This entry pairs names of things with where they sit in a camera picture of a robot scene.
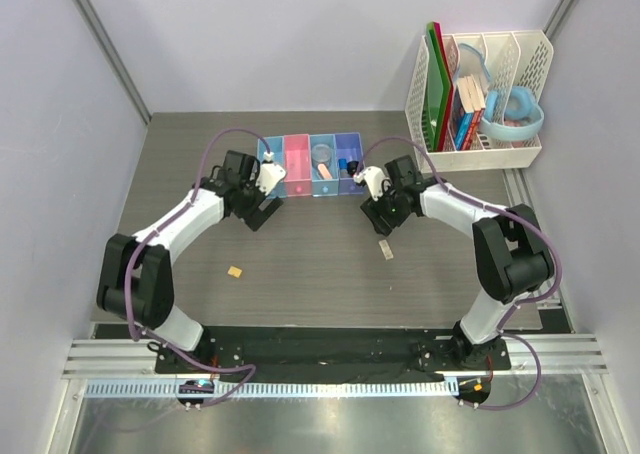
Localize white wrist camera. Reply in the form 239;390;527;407
256;161;286;196
353;166;389;202

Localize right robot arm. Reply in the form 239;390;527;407
353;156;559;369

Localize clear tape roll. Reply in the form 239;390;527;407
311;143;332;165

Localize white file organizer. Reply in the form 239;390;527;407
404;30;554;172

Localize pink eraser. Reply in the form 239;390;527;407
317;163;333;180

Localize beige eraser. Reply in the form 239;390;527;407
379;240;394;260

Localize yellow sticky note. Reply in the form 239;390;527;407
228;266;242;278

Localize white cable duct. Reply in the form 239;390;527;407
85;377;459;399

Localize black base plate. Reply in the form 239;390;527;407
94;323;513;381

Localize red black stamp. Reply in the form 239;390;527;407
347;160;360;177

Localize books stack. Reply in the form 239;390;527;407
451;74;486;151

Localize pink drawer box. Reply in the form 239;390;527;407
283;134;312;197

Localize red folder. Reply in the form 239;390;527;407
433;22;454;152

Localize purple drawer box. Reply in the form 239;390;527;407
335;132;363;195

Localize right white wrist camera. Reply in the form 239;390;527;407
353;166;389;202

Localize light blue drawer box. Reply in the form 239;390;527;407
255;135;289;201

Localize green folder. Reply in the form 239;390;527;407
422;21;444;152

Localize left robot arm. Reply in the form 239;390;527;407
96;150;286;373

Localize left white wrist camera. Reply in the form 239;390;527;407
256;161;286;196

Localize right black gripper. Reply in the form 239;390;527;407
361;180;410;237

